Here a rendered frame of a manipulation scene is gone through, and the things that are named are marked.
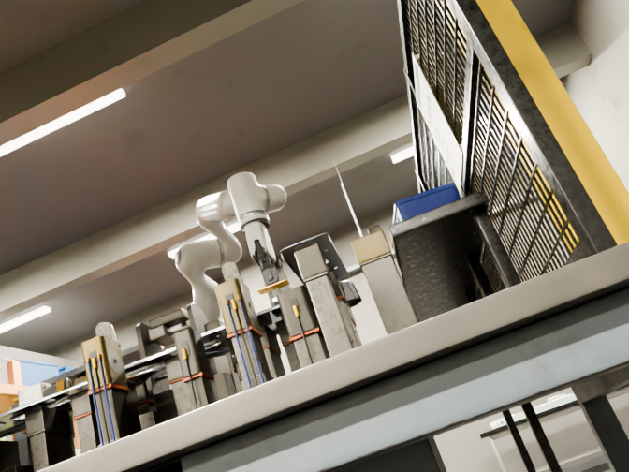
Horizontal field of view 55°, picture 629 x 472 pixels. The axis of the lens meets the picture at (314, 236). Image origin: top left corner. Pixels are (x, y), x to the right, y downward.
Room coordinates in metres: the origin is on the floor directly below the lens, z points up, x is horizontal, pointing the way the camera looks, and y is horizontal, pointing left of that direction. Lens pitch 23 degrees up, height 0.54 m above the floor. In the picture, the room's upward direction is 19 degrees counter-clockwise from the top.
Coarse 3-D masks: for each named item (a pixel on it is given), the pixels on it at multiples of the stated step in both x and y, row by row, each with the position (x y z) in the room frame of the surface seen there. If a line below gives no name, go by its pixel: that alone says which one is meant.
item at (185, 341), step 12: (180, 336) 1.29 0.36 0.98; (192, 336) 1.30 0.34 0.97; (180, 348) 1.29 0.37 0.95; (192, 348) 1.29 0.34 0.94; (204, 348) 1.35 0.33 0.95; (180, 360) 1.30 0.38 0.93; (192, 360) 1.29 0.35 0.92; (204, 360) 1.33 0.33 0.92; (192, 372) 1.29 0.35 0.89; (204, 372) 1.31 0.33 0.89; (192, 384) 1.29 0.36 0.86; (204, 384) 1.31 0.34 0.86; (192, 396) 1.30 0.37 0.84; (204, 396) 1.30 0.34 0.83
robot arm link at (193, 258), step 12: (204, 240) 1.84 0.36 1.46; (180, 252) 1.80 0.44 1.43; (192, 252) 1.80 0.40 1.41; (204, 252) 1.82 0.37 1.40; (216, 252) 1.84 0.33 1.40; (180, 264) 1.81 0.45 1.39; (192, 264) 1.81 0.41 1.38; (204, 264) 1.84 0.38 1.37; (216, 264) 1.87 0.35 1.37; (192, 276) 1.84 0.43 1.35; (204, 276) 1.89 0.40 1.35; (204, 288) 1.90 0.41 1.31; (204, 300) 1.93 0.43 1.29; (216, 300) 1.95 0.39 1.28; (204, 312) 1.96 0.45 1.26; (216, 312) 1.98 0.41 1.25
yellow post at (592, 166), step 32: (480, 0) 0.91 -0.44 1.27; (512, 32) 0.90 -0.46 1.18; (544, 64) 0.90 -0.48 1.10; (544, 96) 0.90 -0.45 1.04; (576, 128) 0.90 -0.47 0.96; (576, 160) 0.91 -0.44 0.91; (608, 160) 0.90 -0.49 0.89; (544, 192) 0.96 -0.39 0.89; (608, 192) 0.90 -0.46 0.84; (608, 224) 0.91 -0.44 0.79
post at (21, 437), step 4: (16, 404) 1.86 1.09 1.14; (12, 408) 1.86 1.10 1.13; (20, 416) 1.86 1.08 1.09; (20, 432) 1.86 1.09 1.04; (16, 436) 1.86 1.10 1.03; (20, 436) 1.86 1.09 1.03; (24, 436) 1.86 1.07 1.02; (16, 440) 1.86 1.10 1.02; (20, 440) 1.86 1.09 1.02; (24, 440) 1.86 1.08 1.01; (20, 444) 1.86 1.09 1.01; (24, 444) 1.86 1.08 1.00; (20, 448) 1.86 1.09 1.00; (24, 448) 1.86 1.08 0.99; (20, 452) 1.86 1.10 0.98; (24, 452) 1.86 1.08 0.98; (20, 456) 1.86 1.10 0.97; (24, 456) 1.86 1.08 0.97; (28, 456) 1.86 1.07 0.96; (20, 460) 1.86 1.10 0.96; (24, 460) 1.86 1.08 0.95; (28, 460) 1.86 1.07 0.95; (24, 464) 1.86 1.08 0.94; (28, 464) 1.86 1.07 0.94
